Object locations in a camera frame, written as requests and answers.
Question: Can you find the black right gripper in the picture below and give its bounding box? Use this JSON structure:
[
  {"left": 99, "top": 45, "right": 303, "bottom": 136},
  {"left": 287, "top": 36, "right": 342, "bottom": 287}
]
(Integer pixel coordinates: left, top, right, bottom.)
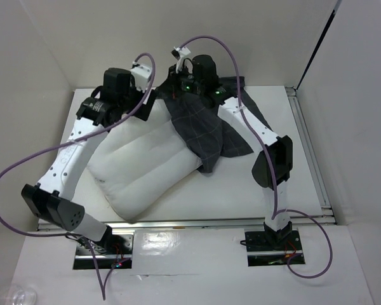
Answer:
[{"left": 159, "top": 62, "right": 204, "bottom": 98}]

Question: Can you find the white pillow yellow edge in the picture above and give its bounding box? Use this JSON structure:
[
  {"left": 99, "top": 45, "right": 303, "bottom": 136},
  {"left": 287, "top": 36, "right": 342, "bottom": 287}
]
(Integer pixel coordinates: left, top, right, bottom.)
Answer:
[{"left": 88, "top": 100, "right": 202, "bottom": 222}]

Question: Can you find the dark grey checked pillowcase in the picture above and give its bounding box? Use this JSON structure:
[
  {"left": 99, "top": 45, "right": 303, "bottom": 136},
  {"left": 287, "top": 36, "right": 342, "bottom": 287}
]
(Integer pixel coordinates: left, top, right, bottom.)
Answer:
[{"left": 156, "top": 81, "right": 253, "bottom": 173}]

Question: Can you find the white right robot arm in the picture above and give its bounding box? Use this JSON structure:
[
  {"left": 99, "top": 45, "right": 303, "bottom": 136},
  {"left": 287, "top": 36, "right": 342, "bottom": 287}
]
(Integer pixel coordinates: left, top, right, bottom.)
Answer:
[{"left": 166, "top": 48, "right": 293, "bottom": 249}]

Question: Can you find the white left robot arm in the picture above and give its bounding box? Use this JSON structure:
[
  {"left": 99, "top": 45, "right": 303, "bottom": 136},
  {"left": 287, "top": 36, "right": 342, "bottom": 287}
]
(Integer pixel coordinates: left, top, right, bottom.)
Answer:
[{"left": 21, "top": 63, "right": 156, "bottom": 254}]

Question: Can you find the clear plastic object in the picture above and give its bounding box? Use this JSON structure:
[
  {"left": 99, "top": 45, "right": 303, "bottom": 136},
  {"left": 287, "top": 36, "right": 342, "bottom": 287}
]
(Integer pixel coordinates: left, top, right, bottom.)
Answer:
[{"left": 0, "top": 283, "right": 37, "bottom": 305}]

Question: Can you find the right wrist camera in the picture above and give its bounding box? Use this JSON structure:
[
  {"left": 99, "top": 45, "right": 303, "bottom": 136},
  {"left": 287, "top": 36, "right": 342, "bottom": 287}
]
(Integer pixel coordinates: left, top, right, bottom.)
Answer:
[{"left": 171, "top": 46, "right": 191, "bottom": 74}]

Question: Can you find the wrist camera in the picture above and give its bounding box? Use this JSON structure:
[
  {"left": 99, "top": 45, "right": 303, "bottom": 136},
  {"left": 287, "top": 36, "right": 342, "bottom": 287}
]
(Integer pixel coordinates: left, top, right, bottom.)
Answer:
[
  {"left": 171, "top": 46, "right": 191, "bottom": 74},
  {"left": 130, "top": 62, "right": 152, "bottom": 92}
]

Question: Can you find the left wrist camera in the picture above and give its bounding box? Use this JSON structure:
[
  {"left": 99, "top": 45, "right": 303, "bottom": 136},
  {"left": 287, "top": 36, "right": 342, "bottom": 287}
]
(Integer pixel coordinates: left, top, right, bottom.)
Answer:
[{"left": 130, "top": 62, "right": 152, "bottom": 92}]

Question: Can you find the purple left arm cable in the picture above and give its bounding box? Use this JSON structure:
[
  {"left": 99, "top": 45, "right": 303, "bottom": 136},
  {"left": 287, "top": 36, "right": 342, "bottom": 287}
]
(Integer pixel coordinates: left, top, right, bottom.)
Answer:
[{"left": 0, "top": 53, "right": 156, "bottom": 301}]

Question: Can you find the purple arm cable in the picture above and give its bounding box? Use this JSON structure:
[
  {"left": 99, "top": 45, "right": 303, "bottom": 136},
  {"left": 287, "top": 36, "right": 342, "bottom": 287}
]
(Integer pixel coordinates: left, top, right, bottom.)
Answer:
[
  {"left": 178, "top": 35, "right": 333, "bottom": 279},
  {"left": 0, "top": 53, "right": 156, "bottom": 301}
]

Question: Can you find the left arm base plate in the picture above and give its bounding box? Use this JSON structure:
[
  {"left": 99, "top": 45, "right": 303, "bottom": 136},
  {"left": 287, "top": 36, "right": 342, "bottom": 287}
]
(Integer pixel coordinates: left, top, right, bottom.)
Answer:
[{"left": 72, "top": 232, "right": 134, "bottom": 270}]

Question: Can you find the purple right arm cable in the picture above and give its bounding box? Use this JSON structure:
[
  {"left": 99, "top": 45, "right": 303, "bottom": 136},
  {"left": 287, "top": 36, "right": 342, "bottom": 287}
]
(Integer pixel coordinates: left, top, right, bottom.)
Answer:
[{"left": 178, "top": 35, "right": 333, "bottom": 279}]

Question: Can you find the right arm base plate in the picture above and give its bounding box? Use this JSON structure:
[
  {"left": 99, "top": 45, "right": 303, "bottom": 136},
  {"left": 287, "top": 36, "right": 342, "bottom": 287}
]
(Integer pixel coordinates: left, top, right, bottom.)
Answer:
[{"left": 239, "top": 230, "right": 305, "bottom": 267}]

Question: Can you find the aluminium rail frame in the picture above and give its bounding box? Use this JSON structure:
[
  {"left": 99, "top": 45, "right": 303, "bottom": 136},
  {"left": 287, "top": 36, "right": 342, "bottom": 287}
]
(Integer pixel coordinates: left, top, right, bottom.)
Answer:
[{"left": 37, "top": 86, "right": 337, "bottom": 231}]

